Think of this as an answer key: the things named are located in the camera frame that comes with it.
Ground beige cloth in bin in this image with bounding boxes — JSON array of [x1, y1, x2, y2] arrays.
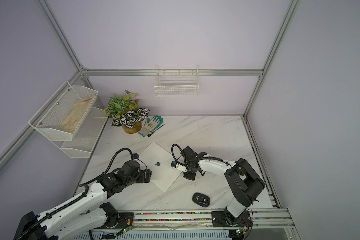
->
[[60, 96, 95, 133]]

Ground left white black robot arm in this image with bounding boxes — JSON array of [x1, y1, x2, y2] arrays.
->
[[14, 148, 152, 240]]

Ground black wireless mouse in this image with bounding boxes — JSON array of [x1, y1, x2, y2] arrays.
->
[[192, 193, 211, 208]]

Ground potted green striped plant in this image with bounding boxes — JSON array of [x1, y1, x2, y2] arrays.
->
[[104, 90, 150, 134]]

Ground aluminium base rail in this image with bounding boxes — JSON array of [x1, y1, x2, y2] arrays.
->
[[46, 208, 295, 240]]

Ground white laptop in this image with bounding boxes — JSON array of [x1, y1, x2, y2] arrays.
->
[[139, 143, 181, 192]]

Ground lower white mesh shelf bin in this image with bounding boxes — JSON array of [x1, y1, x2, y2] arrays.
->
[[52, 107, 108, 159]]

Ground white wire wall basket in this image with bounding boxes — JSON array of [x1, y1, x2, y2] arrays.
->
[[154, 65, 199, 97]]

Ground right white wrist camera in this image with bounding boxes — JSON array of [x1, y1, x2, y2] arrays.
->
[[171, 161, 188, 172]]

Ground white mesh shelf bin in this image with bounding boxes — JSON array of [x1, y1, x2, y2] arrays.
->
[[29, 82, 98, 142], [52, 107, 108, 159]]

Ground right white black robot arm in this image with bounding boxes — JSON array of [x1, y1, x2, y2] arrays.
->
[[171, 144, 266, 228]]

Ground small black yellow screwdriver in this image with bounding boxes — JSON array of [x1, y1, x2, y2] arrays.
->
[[147, 124, 165, 137]]

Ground teal white work glove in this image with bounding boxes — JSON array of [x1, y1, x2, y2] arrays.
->
[[138, 116, 164, 137]]

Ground upper white mesh shelf bin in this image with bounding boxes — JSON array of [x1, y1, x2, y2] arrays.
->
[[29, 82, 98, 142]]

